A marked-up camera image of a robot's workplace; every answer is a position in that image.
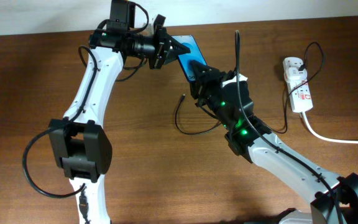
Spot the blue screen smartphone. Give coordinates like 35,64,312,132
173,35,207,83

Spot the black charger cable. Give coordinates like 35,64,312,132
175,42,325,136

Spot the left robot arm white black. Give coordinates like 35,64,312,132
49,1,190,223

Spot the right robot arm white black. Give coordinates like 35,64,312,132
190,60,358,223

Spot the white usb charger plug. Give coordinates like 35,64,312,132
284,67,308,83

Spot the white power strip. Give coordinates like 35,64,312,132
283,57,313,113

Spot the white power strip cord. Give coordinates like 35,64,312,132
300,111,358,146

